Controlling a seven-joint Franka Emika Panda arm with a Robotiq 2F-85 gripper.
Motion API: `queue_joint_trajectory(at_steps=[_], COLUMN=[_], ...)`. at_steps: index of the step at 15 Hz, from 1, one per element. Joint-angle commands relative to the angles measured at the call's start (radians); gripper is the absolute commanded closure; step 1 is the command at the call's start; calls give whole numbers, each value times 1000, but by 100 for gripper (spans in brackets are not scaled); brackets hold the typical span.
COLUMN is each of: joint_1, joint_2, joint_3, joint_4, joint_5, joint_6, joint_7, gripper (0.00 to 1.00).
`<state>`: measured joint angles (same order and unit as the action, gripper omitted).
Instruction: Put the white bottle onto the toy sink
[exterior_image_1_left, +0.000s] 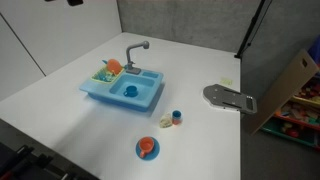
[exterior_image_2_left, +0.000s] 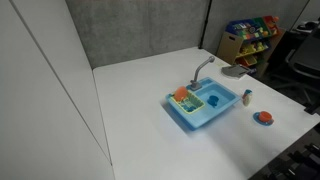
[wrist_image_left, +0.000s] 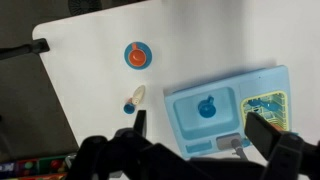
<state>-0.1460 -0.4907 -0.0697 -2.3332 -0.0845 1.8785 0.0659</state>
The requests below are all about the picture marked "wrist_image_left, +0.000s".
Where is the small blue orange cup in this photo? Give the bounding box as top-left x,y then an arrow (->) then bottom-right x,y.
123,99 -> 135,114

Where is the blue toy saucer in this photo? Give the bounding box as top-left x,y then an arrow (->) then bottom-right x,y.
124,42 -> 152,70

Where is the grey toy faucet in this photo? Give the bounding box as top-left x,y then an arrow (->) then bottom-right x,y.
216,133 -> 248,161

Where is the orange toy teacup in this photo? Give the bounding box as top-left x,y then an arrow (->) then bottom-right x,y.
128,43 -> 146,67

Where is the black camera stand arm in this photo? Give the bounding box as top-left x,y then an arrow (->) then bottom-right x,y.
0,38 -> 50,60

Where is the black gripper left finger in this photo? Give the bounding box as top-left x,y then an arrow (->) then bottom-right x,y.
133,110 -> 147,136

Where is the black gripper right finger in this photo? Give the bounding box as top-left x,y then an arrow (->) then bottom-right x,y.
245,112 -> 291,165

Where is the light blue toy sink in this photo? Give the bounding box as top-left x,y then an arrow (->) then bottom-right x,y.
164,65 -> 291,158

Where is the yellow toy dish rack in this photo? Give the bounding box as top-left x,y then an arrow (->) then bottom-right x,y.
240,91 -> 290,131

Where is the blue toy cup in sink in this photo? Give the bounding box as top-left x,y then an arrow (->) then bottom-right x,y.
198,96 -> 216,118

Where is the toy storage shelf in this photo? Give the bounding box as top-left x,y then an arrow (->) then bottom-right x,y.
0,155 -> 75,180

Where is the white toy bottle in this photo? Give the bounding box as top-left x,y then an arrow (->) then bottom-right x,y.
132,85 -> 145,105

